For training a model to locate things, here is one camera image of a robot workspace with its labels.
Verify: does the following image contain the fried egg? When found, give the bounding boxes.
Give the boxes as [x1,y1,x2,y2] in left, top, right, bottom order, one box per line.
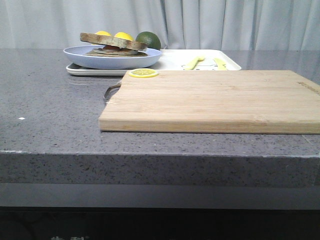
[93,45,139,56]

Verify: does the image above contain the toast bread slice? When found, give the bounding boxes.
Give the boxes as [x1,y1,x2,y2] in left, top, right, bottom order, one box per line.
[84,48,148,58]
[80,32,148,51]

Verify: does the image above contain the light blue plate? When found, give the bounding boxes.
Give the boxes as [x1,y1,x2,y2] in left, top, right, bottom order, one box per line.
[63,45,162,70]

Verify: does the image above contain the white rectangular tray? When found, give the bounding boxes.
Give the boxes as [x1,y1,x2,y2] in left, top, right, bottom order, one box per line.
[66,49,242,77]

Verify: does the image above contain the lemon slice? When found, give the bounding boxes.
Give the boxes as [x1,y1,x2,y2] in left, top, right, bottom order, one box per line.
[128,68,159,78]

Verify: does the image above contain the wooden cutting board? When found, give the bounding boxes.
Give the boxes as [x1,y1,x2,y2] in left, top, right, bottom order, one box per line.
[98,70,320,134]

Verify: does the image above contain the green lime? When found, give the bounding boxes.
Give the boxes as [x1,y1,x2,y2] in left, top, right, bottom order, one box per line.
[135,31,162,50]

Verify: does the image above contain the yellow plastic knife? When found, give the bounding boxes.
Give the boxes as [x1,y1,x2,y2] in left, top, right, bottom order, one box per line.
[213,57,228,71]

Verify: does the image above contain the right yellow lemon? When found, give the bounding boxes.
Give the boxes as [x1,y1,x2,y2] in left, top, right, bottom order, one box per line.
[114,32,135,41]

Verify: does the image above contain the yellow lemon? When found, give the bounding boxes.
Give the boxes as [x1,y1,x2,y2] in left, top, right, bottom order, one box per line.
[114,32,135,41]
[95,30,112,37]

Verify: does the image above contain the left yellow lemon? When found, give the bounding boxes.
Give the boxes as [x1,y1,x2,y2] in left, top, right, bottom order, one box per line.
[95,30,112,37]

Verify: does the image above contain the grey curtain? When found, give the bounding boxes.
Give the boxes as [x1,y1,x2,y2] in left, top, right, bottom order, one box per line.
[0,0,320,51]

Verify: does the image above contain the metal cutting board handle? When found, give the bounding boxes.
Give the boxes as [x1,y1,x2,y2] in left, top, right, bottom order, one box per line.
[103,81,122,105]

